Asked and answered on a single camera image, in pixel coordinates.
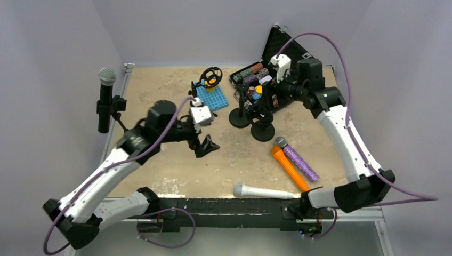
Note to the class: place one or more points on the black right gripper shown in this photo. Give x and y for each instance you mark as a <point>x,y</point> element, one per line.
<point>266,99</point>

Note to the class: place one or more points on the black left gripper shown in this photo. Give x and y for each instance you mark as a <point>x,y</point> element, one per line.
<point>200,149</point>

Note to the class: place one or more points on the black round-base mic stand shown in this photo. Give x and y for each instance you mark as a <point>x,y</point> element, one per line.
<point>237,117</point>

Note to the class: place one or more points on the purple glitter microphone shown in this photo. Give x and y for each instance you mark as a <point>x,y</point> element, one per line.
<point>296,158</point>

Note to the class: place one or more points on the orange microphone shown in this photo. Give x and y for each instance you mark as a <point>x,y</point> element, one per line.
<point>279,155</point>

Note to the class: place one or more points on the white microphone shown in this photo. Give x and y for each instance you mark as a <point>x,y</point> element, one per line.
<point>245,190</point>

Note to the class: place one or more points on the black tripod shock-mount stand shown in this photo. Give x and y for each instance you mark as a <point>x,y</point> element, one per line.
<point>208,74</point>

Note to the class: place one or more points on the black microphone silver grille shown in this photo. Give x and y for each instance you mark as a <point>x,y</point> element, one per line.
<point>107,77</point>

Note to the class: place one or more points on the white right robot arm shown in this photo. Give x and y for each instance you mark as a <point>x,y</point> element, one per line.
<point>368,183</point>

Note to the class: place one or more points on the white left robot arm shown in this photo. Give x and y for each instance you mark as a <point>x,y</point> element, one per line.
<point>82,214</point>

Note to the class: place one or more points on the blue lego baseplate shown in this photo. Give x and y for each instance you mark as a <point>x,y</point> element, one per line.
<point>215,100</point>

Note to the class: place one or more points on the black poker chip case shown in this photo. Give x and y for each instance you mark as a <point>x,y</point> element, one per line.
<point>276,39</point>

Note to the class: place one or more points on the yellow lego brick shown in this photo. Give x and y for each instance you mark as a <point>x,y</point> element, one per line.
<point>211,85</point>

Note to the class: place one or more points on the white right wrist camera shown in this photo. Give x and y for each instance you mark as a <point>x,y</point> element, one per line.
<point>282,65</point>

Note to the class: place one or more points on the black table front rail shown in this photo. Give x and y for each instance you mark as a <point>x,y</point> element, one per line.
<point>234,213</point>

